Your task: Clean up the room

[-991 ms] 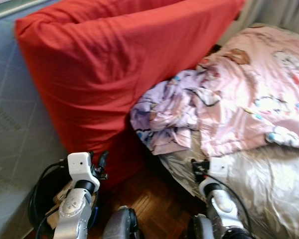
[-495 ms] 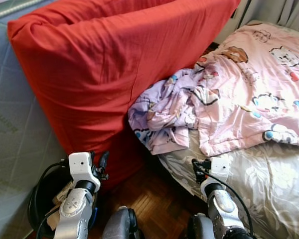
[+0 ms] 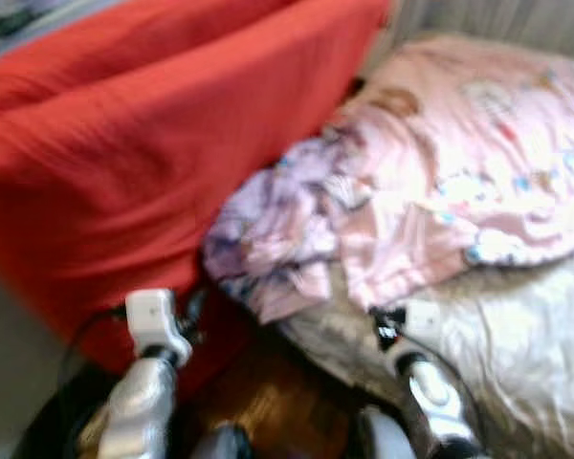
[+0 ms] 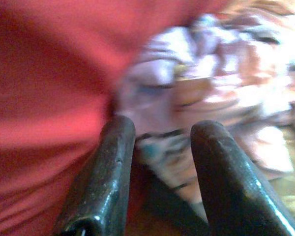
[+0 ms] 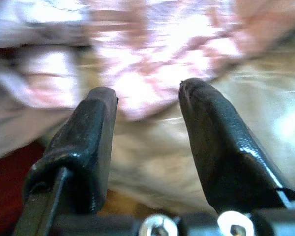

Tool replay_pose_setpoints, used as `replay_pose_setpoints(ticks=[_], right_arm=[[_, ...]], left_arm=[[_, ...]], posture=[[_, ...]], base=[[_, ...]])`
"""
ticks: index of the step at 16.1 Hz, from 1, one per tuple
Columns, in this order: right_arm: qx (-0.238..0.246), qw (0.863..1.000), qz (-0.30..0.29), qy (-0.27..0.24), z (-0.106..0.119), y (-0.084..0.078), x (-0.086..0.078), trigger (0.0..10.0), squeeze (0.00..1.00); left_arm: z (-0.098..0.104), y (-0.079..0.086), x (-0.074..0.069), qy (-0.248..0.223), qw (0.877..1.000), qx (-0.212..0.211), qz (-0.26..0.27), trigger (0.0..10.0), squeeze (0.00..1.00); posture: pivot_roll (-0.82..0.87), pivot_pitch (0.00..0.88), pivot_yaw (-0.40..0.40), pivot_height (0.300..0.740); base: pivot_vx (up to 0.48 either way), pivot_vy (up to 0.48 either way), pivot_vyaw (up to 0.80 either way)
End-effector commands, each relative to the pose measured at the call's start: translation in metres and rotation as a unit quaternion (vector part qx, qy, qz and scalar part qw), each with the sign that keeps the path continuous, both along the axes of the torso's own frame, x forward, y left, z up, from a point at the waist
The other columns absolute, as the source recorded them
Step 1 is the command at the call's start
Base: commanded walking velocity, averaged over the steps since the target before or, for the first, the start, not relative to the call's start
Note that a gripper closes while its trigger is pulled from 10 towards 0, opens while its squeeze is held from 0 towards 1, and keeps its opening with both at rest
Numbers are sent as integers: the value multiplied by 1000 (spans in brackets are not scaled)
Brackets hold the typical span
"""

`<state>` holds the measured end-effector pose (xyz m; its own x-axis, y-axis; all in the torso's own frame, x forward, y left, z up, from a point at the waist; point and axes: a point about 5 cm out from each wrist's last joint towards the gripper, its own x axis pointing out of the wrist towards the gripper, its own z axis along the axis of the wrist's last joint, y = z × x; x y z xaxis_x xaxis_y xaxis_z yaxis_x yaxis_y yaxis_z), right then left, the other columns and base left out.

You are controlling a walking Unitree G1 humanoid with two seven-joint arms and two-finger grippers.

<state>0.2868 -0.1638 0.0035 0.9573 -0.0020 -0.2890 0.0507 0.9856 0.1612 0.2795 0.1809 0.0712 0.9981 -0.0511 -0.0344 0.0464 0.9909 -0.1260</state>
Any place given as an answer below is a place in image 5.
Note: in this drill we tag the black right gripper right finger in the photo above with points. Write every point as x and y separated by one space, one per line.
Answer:
218 147

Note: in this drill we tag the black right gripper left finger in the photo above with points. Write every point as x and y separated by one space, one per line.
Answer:
88 147

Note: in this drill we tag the pink cartoon print blanket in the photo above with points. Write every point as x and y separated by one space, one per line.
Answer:
147 49

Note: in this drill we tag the grey floral bedsheet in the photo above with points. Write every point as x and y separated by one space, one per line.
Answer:
150 159

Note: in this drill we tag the large red sofa cushion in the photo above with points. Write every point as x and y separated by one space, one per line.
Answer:
5 191

